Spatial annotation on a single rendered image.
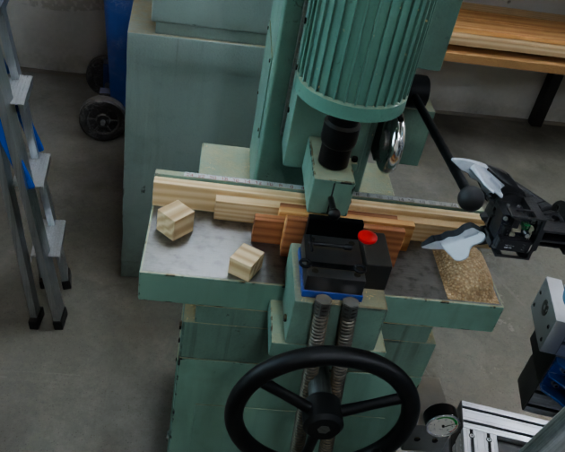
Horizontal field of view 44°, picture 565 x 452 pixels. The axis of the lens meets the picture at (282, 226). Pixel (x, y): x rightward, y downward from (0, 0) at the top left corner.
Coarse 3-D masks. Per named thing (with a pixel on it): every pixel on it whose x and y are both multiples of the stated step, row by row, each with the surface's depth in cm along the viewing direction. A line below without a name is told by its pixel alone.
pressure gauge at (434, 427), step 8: (432, 408) 124; (440, 408) 123; (448, 408) 123; (424, 416) 125; (432, 416) 123; (440, 416) 122; (448, 416) 122; (456, 416) 123; (432, 424) 123; (440, 424) 124; (448, 424) 124; (456, 424) 124; (432, 432) 125; (440, 432) 125; (448, 432) 125
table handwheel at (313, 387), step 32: (288, 352) 94; (320, 352) 93; (352, 352) 94; (256, 384) 95; (320, 384) 105; (224, 416) 101; (320, 416) 99; (416, 416) 101; (256, 448) 106; (384, 448) 106
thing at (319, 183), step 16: (320, 144) 120; (304, 160) 124; (304, 176) 122; (320, 176) 112; (336, 176) 113; (352, 176) 114; (320, 192) 113; (336, 192) 113; (352, 192) 114; (320, 208) 115
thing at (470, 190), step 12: (420, 84) 121; (408, 96) 121; (420, 96) 121; (420, 108) 116; (432, 120) 111; (432, 132) 108; (444, 144) 104; (444, 156) 101; (456, 168) 97; (456, 180) 95; (468, 192) 90; (480, 192) 90; (468, 204) 90; (480, 204) 90
